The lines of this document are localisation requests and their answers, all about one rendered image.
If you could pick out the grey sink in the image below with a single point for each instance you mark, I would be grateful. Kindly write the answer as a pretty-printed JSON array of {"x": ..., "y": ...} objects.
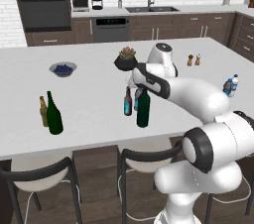
[{"x": 152, "y": 9}]

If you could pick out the succulent in black pot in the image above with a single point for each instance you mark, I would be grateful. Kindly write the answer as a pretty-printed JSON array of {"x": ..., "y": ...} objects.
[{"x": 125, "y": 59}]

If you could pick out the dark plastic water bottle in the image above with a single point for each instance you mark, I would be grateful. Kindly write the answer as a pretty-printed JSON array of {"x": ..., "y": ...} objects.
[{"x": 227, "y": 87}]

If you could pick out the brown base cupboards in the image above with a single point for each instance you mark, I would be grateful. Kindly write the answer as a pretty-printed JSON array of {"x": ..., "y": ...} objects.
[{"x": 185, "y": 26}]

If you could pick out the white salt shaker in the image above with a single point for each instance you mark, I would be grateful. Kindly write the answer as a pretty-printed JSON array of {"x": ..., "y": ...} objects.
[{"x": 197, "y": 60}]

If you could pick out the grey wall oven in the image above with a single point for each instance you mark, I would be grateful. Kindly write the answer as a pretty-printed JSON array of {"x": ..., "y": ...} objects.
[{"x": 43, "y": 8}]

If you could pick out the amber glass beer bottle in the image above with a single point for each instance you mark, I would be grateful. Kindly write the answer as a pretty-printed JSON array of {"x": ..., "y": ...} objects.
[{"x": 43, "y": 112}]

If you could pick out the brown bottle with blue label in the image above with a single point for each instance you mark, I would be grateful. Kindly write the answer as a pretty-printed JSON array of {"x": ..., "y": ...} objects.
[{"x": 127, "y": 104}]

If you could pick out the brown pepper shaker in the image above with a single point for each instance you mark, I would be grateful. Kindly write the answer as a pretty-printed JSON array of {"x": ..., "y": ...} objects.
[{"x": 190, "y": 60}]

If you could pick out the bowl of blueberries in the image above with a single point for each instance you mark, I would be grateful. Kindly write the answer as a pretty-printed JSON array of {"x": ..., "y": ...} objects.
[{"x": 63, "y": 69}]

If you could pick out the grey soap dispenser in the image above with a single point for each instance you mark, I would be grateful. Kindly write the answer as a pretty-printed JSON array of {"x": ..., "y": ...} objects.
[{"x": 120, "y": 3}]

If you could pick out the grey dishwasher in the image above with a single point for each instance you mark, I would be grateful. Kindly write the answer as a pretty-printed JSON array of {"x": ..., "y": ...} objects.
[{"x": 110, "y": 29}]

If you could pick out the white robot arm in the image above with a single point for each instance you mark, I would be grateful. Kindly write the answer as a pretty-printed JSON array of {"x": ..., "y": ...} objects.
[{"x": 198, "y": 97}]

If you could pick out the black and white bar stool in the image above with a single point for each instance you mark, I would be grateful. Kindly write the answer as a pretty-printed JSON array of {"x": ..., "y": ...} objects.
[
  {"x": 208, "y": 212},
  {"x": 39, "y": 172},
  {"x": 145, "y": 156}
]

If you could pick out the dark green glass bottle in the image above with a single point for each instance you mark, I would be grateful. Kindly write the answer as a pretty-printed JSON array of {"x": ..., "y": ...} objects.
[{"x": 143, "y": 110}]

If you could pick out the tall green glass bottle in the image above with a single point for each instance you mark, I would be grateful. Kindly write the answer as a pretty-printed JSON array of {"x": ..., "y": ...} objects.
[{"x": 54, "y": 117}]

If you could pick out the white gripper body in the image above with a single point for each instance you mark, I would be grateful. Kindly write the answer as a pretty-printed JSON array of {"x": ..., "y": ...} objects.
[{"x": 133, "y": 82}]

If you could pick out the clear plastic water bottle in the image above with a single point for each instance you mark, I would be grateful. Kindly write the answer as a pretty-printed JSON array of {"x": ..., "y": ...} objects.
[{"x": 234, "y": 84}]

